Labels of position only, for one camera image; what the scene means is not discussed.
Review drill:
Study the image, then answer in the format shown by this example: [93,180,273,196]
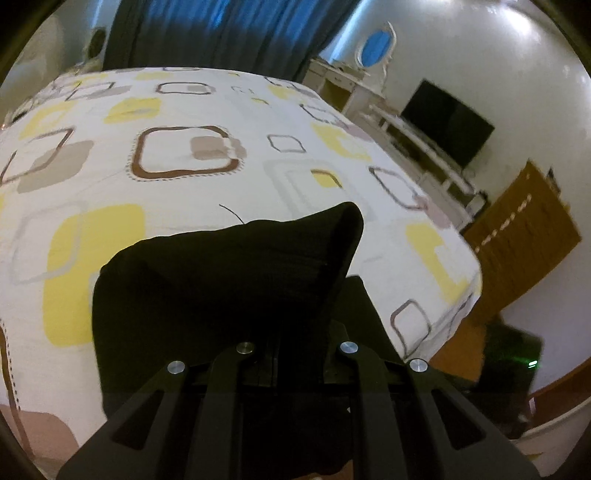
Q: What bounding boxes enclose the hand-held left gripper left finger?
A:
[58,342,257,480]

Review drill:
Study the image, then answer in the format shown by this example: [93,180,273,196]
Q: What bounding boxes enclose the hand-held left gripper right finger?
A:
[339,341,542,480]

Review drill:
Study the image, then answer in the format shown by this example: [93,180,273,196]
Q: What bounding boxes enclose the black pants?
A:
[91,202,408,477]

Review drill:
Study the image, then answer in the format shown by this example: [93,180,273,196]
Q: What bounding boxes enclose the dark box with green light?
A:
[480,320,544,416]

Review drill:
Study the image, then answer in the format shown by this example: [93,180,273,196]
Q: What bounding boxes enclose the printed bed sheet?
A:
[0,67,484,464]

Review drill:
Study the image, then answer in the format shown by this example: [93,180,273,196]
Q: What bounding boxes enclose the wooden door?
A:
[462,159,583,306]

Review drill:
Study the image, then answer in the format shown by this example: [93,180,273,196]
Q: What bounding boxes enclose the white television stand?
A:
[367,104,486,219]

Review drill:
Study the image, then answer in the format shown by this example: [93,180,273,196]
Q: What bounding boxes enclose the black television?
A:
[400,78,496,171]

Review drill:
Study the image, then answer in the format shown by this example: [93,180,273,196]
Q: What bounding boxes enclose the white dressing table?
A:
[302,58,387,119]

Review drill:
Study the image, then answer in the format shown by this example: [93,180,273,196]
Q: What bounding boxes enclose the oval vanity mirror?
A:
[354,21,398,93]

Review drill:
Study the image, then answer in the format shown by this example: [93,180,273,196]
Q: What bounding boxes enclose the blue curtain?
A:
[102,0,365,86]

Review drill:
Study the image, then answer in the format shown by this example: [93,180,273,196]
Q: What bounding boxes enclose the white chair with wooden frame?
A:
[505,364,591,464]

